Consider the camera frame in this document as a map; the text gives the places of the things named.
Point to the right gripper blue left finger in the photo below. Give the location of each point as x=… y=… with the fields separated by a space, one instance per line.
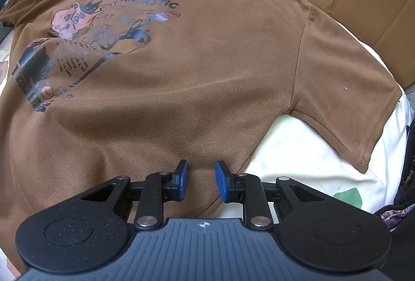
x=175 y=187

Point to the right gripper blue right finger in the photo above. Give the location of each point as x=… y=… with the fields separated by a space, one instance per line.
x=231 y=186

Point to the brown printed t-shirt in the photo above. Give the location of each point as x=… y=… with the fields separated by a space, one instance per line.
x=181 y=73

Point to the cream bear print bedsheet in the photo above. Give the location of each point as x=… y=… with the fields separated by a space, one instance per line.
x=324 y=164

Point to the folded black garment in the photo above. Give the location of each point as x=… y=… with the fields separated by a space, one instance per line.
x=399 y=218

